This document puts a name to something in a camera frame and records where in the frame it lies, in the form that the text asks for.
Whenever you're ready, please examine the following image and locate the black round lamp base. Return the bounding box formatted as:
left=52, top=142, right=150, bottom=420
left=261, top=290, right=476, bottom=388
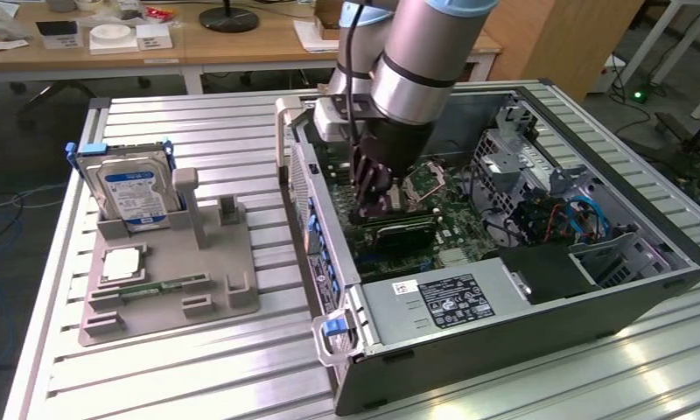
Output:
left=198, top=0, right=261, bottom=34

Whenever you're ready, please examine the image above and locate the wooden cabinet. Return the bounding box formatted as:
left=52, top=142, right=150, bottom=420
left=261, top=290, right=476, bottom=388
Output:
left=483, top=0, right=647, bottom=100

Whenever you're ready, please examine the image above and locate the black plastic shroud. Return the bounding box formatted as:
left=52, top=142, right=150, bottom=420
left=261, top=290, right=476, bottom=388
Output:
left=499, top=242, right=600, bottom=305

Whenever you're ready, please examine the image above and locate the stack of white papers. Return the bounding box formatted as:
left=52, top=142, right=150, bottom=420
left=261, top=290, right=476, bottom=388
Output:
left=293, top=19, right=343, bottom=54

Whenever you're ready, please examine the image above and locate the hard disk with blue carrier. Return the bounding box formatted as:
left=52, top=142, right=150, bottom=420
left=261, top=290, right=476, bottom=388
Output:
left=62, top=137, right=180, bottom=233

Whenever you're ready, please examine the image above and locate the grey power supply unit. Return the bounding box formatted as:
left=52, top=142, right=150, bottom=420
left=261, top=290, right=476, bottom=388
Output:
left=359, top=257, right=537, bottom=349

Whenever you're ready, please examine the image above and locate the blue disk wire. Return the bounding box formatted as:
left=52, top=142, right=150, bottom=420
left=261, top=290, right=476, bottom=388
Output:
left=564, top=199, right=612, bottom=242

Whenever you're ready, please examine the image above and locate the green graphics card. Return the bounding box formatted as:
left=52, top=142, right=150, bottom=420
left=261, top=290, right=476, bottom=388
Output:
left=349, top=209, right=437, bottom=254

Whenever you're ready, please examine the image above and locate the light wooden desk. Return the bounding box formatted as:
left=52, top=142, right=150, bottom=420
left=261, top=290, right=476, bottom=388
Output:
left=0, top=0, right=503, bottom=84

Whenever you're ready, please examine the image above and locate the silver CPU chip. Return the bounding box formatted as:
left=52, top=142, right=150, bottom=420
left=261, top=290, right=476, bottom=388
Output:
left=101, top=248, right=145, bottom=281

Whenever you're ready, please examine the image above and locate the small white box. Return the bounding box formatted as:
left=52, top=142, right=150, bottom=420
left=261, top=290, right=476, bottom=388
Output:
left=134, top=24, right=173, bottom=52

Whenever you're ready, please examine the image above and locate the grey parts rack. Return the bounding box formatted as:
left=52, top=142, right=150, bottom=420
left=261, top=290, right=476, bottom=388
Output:
left=78, top=168, right=262, bottom=348

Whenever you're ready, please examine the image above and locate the metal socket cover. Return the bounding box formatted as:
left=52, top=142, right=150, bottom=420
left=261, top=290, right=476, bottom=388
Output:
left=405, top=160, right=448, bottom=199

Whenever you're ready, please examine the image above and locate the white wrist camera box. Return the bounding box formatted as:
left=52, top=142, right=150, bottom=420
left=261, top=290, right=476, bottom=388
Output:
left=312, top=96, right=381, bottom=142

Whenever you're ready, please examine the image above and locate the green motherboard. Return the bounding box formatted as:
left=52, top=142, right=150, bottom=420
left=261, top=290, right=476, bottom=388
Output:
left=320, top=148, right=503, bottom=284

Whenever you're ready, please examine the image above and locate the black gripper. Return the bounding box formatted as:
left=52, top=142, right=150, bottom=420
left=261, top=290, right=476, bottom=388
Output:
left=349, top=118, right=437, bottom=224

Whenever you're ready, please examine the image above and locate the white square dish box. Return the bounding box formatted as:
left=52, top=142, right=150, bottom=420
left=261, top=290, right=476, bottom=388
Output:
left=88, top=24, right=140, bottom=56

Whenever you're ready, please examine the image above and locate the cardboard box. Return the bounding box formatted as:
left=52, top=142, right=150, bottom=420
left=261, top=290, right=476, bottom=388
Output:
left=312, top=0, right=344, bottom=31

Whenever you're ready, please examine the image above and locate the white box with black top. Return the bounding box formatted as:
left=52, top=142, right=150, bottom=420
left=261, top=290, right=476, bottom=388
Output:
left=36, top=20, right=88, bottom=50

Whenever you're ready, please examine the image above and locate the black grey PC case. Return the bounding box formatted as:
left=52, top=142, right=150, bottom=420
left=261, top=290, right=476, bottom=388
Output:
left=274, top=85, right=700, bottom=417

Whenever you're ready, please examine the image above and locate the green RAM stick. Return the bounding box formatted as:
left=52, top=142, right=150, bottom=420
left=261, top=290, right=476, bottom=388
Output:
left=117, top=279, right=182, bottom=299

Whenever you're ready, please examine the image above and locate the metal disk bay cage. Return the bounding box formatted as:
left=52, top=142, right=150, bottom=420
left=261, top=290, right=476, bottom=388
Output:
left=471, top=102, right=567, bottom=220

